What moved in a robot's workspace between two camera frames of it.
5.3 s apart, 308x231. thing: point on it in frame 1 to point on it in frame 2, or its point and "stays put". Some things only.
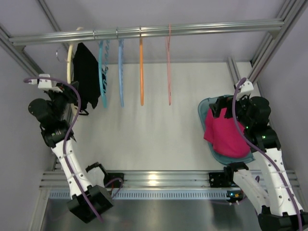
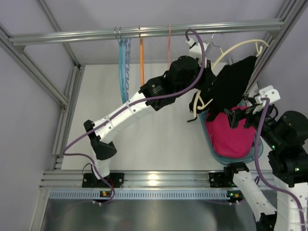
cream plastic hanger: [68, 75] to [196, 106]
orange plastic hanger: [141, 70] stays put
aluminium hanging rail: [273, 28] stays put
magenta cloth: [224, 134] stays put
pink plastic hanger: [168, 42] stays put
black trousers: [86, 74] to [224, 89]
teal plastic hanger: [101, 43] to [121, 46]
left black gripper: [72, 92] to [207, 78]
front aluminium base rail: [144, 185] stays put
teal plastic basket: [203, 106] stays put
